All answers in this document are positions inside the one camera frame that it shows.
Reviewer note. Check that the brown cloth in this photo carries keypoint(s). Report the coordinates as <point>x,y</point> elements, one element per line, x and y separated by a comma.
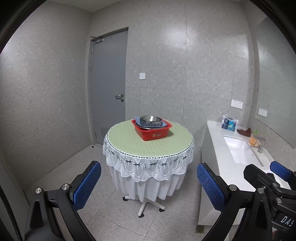
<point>244,132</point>

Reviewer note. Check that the blue tissue pack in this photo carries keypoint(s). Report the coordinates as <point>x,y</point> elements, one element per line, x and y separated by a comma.
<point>229,124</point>

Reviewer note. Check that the metal door closer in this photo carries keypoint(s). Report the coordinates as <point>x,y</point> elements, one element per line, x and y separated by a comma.
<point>97,38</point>

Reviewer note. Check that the white vanity counter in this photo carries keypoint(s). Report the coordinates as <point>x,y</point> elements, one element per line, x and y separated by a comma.
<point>215,157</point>

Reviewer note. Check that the blue plastic bowl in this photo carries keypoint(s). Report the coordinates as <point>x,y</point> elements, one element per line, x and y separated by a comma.
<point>164,125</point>

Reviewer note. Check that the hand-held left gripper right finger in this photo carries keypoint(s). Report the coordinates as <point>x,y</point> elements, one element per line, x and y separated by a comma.
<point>211,187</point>

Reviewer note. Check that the red plastic basin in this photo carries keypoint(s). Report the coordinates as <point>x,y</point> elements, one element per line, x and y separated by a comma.
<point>153,134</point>

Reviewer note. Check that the white double wall socket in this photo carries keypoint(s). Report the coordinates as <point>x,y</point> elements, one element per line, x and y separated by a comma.
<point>237,104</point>

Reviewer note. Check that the white lace tablecloth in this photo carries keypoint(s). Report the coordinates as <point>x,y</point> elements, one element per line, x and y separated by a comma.
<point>148,171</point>

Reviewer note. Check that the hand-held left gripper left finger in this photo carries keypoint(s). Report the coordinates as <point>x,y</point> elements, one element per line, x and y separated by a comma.
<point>87,185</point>

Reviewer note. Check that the white wall switch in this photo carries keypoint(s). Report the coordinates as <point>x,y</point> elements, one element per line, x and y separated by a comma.
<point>142,76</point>

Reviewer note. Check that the deep steel bowl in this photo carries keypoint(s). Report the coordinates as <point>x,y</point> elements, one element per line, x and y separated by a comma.
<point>150,119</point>

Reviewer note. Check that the green round table mat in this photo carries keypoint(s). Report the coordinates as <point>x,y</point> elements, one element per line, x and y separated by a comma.
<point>124,141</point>

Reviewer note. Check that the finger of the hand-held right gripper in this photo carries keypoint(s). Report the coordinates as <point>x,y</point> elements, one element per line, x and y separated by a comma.
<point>280,171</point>
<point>254,173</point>

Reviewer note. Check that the white star table base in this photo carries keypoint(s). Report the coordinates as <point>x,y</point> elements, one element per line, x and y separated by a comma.
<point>144,206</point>

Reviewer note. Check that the grey door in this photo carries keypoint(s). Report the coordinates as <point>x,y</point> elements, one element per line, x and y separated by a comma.
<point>108,81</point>

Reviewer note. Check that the metal faucet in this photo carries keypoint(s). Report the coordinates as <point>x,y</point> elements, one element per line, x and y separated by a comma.
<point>261,144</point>

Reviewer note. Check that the white sink basin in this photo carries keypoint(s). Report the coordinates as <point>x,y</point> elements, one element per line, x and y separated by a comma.
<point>241,150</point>

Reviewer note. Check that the wall mirror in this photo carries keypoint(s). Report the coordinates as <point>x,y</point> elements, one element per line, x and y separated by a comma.
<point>277,81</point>

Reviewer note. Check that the floor drain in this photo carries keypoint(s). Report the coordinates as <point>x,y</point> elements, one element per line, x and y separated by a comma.
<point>200,229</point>

